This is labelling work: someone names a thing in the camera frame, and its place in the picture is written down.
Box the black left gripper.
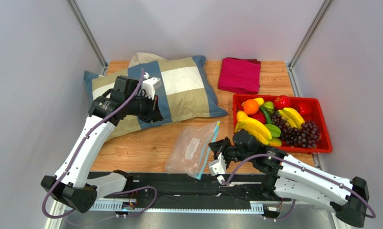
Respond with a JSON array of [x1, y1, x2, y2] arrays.
[[125, 93, 164, 124]]

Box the clear zip top bag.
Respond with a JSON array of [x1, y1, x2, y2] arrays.
[[165, 121, 220, 180]]

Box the large yellow banana bunch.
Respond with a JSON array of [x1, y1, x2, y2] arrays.
[[234, 117, 272, 145]]

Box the red apple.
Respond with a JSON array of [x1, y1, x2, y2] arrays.
[[250, 112, 266, 124]]

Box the orange fruit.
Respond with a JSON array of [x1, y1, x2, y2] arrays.
[[242, 99, 260, 115]]

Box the green starfruit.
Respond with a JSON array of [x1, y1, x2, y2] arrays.
[[264, 124, 281, 138]]

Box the purple grape bunch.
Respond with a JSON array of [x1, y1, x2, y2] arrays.
[[272, 110, 321, 148]]

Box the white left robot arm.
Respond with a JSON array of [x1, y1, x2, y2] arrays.
[[41, 73, 163, 213]]

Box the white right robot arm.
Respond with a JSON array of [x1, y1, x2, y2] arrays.
[[208, 130, 376, 228]]

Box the plaid blue beige pillow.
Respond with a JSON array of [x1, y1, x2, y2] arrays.
[[83, 52, 228, 139]]

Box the yellow lemon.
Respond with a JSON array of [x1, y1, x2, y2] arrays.
[[236, 110, 249, 122]]

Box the green cucumber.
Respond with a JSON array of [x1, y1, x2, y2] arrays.
[[259, 106, 273, 124]]

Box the yellow green mango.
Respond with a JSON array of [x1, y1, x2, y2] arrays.
[[269, 137, 283, 147]]

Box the green pear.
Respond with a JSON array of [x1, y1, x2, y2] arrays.
[[263, 101, 275, 115]]

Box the folded magenta towel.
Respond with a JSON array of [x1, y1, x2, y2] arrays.
[[218, 57, 261, 94]]

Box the red pomegranate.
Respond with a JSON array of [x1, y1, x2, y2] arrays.
[[273, 95, 291, 110]]

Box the small yellow banana bunch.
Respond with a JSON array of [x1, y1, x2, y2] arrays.
[[278, 107, 305, 129]]

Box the red plastic tray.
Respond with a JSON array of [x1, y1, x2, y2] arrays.
[[232, 94, 332, 154]]

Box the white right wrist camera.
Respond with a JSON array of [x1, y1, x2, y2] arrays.
[[208, 153, 226, 184]]

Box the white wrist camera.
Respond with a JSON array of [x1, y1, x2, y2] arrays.
[[208, 153, 226, 184], [141, 73, 163, 99]]

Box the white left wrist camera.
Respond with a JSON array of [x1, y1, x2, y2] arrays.
[[141, 73, 163, 99]]

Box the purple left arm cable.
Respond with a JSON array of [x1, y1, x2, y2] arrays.
[[41, 68, 158, 220]]

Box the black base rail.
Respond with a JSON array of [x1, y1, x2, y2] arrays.
[[93, 171, 306, 210]]

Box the left aluminium frame post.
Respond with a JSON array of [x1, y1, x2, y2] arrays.
[[66, 0, 109, 74]]

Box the aluminium frame post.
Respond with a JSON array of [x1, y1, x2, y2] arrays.
[[288, 0, 334, 69], [66, 0, 109, 74]]

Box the right aluminium frame post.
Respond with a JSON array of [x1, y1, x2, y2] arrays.
[[288, 0, 334, 69]]

